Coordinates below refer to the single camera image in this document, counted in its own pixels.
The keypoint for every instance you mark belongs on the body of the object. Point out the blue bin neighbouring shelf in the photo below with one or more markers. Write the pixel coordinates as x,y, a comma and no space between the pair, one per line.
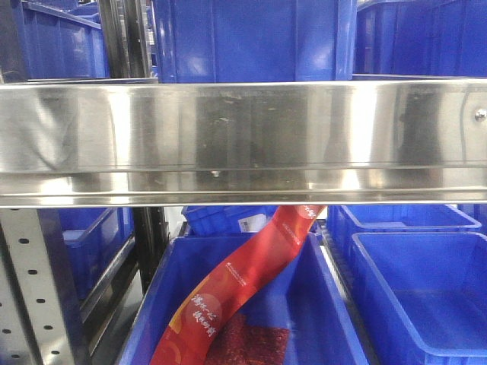
93,236

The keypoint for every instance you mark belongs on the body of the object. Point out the red printed banner strip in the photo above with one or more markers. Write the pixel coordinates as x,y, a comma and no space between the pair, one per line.
221,293

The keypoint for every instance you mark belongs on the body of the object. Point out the red textured sheet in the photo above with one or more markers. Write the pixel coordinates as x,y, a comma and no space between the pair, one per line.
242,343

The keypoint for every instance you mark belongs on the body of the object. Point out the right shelf steel rail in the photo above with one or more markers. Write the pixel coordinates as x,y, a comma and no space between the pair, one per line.
88,143

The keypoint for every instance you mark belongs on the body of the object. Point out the perforated steel upright post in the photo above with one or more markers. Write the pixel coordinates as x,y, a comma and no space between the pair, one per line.
40,313

